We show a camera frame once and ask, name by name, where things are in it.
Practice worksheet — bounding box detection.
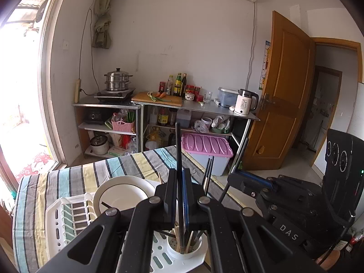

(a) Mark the metal kitchen shelf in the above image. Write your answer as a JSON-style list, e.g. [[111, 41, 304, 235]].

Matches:
[[72, 95, 260, 174]]

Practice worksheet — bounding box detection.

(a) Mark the operator hand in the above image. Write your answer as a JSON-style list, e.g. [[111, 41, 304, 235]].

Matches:
[[320, 250, 341, 271]]

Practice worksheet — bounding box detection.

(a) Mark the wooden door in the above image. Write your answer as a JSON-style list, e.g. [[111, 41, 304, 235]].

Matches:
[[242, 11, 315, 171]]

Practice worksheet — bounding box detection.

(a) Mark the large white ceramic bowl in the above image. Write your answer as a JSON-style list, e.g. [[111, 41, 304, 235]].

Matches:
[[93, 176, 160, 216]]

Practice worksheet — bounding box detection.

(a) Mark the wooden chopstick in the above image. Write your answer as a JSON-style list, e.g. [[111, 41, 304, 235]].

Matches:
[[172, 224, 181, 253], [185, 231, 195, 254]]

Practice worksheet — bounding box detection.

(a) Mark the white plastic dish rack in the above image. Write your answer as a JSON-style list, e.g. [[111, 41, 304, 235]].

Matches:
[[45, 192, 207, 272]]

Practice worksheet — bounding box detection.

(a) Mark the pink lid storage bin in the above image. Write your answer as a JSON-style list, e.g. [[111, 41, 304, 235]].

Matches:
[[181, 132, 233, 176]]

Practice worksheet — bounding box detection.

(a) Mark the white cylindrical utensil cup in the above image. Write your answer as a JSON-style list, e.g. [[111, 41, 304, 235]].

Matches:
[[167, 230, 207, 260]]

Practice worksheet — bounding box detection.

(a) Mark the white electric kettle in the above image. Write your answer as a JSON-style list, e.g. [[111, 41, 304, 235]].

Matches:
[[234, 89, 259, 116]]

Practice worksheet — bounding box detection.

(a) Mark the clear plastic container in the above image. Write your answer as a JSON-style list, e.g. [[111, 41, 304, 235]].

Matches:
[[218, 87, 239, 108]]

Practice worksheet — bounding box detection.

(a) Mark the white rice cooker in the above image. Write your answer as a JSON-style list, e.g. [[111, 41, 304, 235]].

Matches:
[[90, 134, 110, 155]]

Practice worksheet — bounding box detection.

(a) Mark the striped tablecloth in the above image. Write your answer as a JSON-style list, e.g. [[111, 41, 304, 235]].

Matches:
[[12, 144, 243, 273]]

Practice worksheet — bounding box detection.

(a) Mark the wooden cutting board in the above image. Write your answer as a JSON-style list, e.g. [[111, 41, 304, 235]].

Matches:
[[131, 91, 182, 107]]

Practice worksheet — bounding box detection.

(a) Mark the pink plastic basket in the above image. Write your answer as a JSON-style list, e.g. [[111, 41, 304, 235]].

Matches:
[[111, 113, 135, 133]]

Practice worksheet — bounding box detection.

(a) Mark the green oil bottle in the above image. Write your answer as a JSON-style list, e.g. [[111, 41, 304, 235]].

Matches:
[[173, 73, 182, 96]]

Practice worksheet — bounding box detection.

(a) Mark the dark soy sauce bottle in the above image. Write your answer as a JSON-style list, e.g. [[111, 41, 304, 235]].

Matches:
[[180, 73, 187, 99]]

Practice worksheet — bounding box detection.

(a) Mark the black induction cooker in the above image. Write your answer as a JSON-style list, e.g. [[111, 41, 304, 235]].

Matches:
[[94, 88, 135, 104]]

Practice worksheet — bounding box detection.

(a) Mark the stainless steel steamer pot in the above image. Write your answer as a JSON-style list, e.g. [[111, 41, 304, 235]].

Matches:
[[104, 68, 133, 92]]

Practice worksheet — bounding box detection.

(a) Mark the beige power strip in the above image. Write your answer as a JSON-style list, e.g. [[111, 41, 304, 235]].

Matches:
[[74, 79, 81, 104]]

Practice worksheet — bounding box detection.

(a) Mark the tied green curtain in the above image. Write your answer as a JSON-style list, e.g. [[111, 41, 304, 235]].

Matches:
[[92, 0, 112, 49]]

